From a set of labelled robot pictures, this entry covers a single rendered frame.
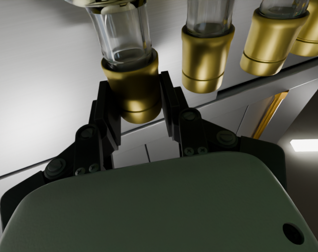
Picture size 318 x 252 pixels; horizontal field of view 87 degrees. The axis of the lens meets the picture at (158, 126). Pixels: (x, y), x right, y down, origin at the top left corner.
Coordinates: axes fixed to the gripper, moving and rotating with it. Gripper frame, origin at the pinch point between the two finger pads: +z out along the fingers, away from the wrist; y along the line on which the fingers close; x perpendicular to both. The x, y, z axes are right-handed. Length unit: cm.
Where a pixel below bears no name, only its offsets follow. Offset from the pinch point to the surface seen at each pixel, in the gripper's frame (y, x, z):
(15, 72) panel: -13.8, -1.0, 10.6
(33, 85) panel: -13.0, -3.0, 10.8
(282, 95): 38, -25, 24
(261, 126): 38, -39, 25
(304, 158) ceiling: 156, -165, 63
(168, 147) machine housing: 4.1, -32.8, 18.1
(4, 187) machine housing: -29.1, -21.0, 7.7
